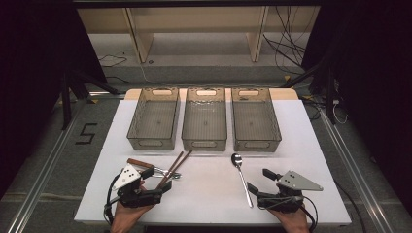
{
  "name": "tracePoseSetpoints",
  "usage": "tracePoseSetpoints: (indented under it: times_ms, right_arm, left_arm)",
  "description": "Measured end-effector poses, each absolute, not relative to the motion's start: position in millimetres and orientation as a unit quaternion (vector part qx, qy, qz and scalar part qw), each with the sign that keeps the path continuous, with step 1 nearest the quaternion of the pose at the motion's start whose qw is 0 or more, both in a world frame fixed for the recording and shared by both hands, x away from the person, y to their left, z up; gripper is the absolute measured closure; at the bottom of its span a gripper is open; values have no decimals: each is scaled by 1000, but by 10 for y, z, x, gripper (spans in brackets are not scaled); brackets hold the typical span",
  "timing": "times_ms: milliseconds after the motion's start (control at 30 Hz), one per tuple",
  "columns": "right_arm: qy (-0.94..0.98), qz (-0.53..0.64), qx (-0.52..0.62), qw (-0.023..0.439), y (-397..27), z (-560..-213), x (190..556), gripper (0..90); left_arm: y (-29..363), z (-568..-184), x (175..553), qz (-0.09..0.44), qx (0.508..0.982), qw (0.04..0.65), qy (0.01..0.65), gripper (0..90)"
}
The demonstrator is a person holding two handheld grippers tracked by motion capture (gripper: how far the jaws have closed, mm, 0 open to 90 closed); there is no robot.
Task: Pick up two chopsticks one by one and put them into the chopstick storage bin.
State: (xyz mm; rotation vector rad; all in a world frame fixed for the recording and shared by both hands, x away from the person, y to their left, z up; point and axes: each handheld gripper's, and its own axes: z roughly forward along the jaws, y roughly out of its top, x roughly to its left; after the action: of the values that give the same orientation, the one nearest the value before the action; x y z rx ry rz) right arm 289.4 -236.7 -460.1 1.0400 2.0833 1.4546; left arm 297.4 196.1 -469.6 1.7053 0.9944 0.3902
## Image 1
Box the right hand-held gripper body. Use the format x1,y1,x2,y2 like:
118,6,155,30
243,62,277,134
257,170,325,214

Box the left hand-held gripper black cable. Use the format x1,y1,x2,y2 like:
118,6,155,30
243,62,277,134
103,173,122,225

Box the metal spoon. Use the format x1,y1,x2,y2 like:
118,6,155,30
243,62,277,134
230,152,255,209

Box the black curtain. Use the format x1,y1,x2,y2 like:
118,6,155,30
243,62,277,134
300,0,412,208
0,0,109,198

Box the brown wooden chopstick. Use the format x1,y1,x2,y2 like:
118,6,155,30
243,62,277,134
159,149,193,188
154,150,185,190

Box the bundle of black cables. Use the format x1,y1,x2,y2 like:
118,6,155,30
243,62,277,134
261,5,323,76

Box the black metal stand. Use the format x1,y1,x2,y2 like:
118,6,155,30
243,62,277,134
281,60,338,126
59,68,121,131

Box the white cable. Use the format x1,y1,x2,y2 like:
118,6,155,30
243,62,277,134
332,98,350,126

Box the thin black floor cable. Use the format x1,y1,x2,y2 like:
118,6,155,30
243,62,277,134
98,52,129,69

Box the wooden-handled table knife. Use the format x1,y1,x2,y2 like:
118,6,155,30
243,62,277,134
126,157,169,178

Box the person's right hand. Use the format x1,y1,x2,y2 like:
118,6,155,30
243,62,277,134
268,205,311,233

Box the light wooden shelf unit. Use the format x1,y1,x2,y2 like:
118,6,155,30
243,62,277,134
77,5,322,64

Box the person's left hand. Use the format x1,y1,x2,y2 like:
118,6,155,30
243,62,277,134
110,200,155,233

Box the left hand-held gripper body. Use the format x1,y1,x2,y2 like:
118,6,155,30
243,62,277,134
112,162,163,209

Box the aluminium floor rail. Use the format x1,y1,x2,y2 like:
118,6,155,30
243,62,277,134
5,102,86,233
318,108,395,233

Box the translucent grey storage bin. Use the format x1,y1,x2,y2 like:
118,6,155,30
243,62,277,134
126,86,181,151
230,86,283,153
181,86,228,152

